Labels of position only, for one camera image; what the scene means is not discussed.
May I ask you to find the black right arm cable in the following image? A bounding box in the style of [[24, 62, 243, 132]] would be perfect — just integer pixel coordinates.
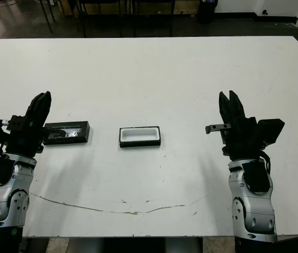
[[259, 150, 273, 176]]

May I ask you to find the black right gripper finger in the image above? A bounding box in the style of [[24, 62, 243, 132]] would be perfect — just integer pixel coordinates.
[[227, 90, 247, 127], [218, 91, 233, 128]]

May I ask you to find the black trash bin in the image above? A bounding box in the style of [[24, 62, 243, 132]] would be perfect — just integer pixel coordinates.
[[198, 0, 219, 24]]

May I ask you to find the black metal table leg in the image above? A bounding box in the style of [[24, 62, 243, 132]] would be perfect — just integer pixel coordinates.
[[41, 0, 54, 34]]

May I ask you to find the wooden cabinet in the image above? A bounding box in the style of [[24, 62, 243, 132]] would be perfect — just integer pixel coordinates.
[[59, 0, 200, 14]]

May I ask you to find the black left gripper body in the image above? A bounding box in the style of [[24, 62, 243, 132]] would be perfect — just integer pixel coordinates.
[[0, 114, 46, 159]]

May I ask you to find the black box base white insert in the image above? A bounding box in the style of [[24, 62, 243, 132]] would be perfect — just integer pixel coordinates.
[[118, 125, 162, 149]]

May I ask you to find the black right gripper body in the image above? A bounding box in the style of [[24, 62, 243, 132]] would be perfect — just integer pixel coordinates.
[[205, 116, 261, 161]]

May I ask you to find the black metal table frame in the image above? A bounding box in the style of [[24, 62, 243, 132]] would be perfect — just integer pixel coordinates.
[[77, 0, 176, 38]]

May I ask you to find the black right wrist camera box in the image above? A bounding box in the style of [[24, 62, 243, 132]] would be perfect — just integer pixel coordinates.
[[254, 118, 286, 147]]

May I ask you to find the glossy black box lid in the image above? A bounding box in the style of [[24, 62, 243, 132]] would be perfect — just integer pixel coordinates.
[[43, 121, 91, 145]]

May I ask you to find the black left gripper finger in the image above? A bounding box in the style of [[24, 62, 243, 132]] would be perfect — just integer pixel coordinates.
[[39, 91, 53, 128], [24, 91, 47, 128]]

